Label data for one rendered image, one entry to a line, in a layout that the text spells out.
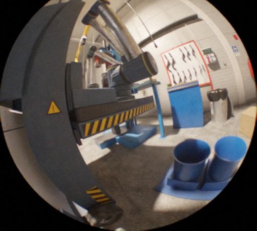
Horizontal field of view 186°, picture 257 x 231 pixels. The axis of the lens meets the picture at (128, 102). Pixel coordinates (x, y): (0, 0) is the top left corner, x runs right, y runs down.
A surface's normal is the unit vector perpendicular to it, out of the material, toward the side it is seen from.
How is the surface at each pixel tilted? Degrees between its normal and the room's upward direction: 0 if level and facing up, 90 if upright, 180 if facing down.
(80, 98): 90
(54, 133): 90
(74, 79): 90
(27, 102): 90
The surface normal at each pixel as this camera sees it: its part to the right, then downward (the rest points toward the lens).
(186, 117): -0.73, 0.15
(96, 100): 0.76, -0.17
